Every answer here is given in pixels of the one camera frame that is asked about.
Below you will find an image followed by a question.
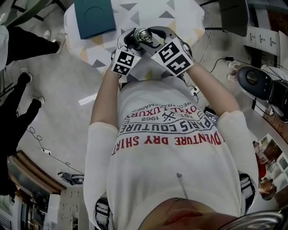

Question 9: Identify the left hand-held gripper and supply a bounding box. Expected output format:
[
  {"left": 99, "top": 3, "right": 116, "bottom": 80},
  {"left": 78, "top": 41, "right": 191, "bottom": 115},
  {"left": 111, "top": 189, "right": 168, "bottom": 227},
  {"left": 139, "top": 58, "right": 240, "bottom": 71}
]
[{"left": 111, "top": 27, "right": 142, "bottom": 79}]

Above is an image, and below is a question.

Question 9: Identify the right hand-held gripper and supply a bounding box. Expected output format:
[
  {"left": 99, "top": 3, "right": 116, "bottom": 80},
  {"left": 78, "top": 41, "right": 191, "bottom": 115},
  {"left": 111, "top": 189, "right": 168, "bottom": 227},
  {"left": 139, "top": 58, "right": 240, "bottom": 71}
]
[{"left": 134, "top": 26, "right": 195, "bottom": 78}]

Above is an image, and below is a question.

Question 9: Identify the green metal bottle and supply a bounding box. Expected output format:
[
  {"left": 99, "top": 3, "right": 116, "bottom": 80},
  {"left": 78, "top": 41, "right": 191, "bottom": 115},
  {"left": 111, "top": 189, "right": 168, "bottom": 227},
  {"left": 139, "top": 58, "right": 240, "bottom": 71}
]
[{"left": 132, "top": 29, "right": 156, "bottom": 48}]

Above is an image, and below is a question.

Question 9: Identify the shiny metal round object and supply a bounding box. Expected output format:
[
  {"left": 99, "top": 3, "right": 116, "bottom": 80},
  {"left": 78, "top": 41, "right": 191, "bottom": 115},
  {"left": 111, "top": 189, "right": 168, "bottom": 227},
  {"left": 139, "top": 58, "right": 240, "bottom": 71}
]
[{"left": 134, "top": 28, "right": 154, "bottom": 44}]

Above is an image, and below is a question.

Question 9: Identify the person's right forearm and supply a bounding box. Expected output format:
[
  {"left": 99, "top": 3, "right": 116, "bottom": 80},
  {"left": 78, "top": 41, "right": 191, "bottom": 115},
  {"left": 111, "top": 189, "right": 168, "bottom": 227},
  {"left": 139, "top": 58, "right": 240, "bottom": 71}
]
[{"left": 186, "top": 61, "right": 241, "bottom": 117}]

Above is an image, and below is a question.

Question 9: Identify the person's left forearm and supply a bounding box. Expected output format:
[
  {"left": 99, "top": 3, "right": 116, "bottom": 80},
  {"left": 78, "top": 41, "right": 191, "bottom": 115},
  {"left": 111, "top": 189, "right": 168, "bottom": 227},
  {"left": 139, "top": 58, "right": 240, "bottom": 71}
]
[{"left": 90, "top": 68, "right": 121, "bottom": 126}]

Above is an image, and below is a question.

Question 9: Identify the white triangle patterned tablecloth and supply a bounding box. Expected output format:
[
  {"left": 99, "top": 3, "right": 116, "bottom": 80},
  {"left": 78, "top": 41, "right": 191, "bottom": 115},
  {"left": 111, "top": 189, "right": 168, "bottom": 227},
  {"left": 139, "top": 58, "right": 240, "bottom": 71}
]
[{"left": 63, "top": 0, "right": 206, "bottom": 82}]

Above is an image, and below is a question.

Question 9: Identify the teal box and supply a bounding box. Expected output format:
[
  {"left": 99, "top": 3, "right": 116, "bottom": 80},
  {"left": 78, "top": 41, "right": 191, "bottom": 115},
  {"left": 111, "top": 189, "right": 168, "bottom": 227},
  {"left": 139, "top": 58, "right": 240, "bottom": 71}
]
[{"left": 73, "top": 0, "right": 117, "bottom": 40}]

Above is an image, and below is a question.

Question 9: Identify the white power strip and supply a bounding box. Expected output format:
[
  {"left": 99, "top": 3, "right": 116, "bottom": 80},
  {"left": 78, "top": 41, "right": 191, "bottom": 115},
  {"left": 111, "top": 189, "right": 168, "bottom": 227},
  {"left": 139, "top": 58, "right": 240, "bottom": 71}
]
[{"left": 187, "top": 84, "right": 205, "bottom": 97}]

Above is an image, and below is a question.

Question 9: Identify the grey chair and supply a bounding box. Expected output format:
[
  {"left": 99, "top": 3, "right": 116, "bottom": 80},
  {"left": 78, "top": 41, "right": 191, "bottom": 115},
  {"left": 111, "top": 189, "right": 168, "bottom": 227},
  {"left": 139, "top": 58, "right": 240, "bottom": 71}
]
[{"left": 218, "top": 0, "right": 251, "bottom": 38}]

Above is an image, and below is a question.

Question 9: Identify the black phone with lit screen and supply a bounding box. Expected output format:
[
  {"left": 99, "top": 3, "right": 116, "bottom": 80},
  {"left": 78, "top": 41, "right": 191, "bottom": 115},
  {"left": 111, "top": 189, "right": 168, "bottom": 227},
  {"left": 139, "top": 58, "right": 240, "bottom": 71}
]
[{"left": 203, "top": 106, "right": 221, "bottom": 124}]

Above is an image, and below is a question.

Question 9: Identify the white drawer cabinet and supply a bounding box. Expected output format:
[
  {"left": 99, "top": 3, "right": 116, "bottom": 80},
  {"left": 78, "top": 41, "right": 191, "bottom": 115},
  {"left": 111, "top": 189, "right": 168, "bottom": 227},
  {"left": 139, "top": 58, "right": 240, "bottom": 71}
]
[{"left": 243, "top": 26, "right": 283, "bottom": 58}]

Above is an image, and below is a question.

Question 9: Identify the grey-green chair with black legs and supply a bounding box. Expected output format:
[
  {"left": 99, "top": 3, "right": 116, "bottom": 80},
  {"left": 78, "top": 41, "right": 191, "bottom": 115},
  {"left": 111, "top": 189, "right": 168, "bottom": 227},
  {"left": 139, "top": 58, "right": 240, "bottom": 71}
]
[{"left": 0, "top": 0, "right": 66, "bottom": 27}]

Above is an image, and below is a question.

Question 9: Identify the black round device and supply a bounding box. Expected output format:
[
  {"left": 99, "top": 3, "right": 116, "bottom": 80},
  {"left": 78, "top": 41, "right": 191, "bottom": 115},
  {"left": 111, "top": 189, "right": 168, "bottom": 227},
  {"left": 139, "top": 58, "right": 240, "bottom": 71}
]
[{"left": 237, "top": 66, "right": 288, "bottom": 123}]

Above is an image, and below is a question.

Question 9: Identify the person's white printed shirt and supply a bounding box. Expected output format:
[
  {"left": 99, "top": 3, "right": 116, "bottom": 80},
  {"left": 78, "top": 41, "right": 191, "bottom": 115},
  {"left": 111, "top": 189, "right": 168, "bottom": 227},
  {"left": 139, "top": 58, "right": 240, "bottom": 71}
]
[{"left": 83, "top": 78, "right": 260, "bottom": 230}]

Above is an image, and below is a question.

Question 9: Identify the black floor device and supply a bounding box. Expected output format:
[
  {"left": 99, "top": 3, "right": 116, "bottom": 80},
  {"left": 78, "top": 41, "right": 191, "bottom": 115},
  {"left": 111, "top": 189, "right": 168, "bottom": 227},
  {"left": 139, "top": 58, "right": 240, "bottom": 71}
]
[{"left": 58, "top": 170, "right": 86, "bottom": 186}]

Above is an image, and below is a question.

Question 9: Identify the curved wooden ledge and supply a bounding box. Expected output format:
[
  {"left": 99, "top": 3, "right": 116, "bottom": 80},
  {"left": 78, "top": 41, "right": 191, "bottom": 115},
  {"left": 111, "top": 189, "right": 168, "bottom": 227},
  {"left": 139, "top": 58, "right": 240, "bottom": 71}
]
[{"left": 8, "top": 150, "right": 68, "bottom": 195}]

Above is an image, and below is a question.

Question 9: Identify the person's face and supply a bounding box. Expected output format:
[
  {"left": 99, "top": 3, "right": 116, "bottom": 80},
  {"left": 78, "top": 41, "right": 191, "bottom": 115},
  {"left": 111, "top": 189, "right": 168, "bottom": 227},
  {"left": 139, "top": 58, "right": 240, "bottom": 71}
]
[{"left": 144, "top": 197, "right": 239, "bottom": 230}]

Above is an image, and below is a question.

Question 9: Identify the silver chain necklace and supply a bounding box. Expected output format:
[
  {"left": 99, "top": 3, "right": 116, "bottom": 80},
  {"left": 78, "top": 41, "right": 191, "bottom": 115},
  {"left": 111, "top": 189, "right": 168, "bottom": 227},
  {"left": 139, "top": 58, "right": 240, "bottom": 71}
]
[{"left": 176, "top": 172, "right": 189, "bottom": 201}]

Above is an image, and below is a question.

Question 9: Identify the metal head mount bar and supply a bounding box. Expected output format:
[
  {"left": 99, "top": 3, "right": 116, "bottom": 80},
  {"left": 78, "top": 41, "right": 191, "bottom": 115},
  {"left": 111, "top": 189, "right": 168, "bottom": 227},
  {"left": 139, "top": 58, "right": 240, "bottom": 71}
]
[{"left": 215, "top": 210, "right": 285, "bottom": 230}]

